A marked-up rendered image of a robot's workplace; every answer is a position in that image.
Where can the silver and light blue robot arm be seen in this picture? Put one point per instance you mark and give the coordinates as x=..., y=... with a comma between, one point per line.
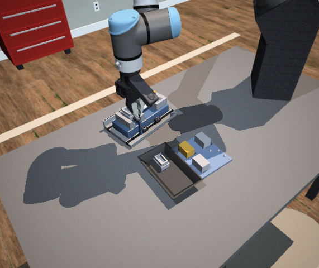
x=132, y=28

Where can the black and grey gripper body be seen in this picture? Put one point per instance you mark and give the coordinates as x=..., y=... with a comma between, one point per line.
x=123, y=89

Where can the yellow rectangular block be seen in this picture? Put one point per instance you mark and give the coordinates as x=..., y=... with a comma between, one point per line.
x=186, y=149

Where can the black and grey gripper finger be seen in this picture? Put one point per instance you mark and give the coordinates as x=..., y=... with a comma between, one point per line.
x=140, y=106
x=132, y=106

